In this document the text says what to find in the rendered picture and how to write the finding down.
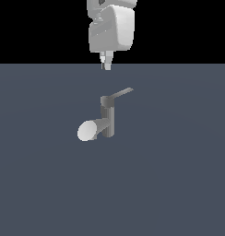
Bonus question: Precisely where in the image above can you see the grey faucet body with spout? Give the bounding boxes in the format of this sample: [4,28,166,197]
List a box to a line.
[77,104,116,143]

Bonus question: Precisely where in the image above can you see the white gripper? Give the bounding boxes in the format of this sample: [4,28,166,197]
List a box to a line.
[88,4,136,72]

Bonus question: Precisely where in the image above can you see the grey faucet lever handle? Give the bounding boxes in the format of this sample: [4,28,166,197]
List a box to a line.
[100,87,135,108]

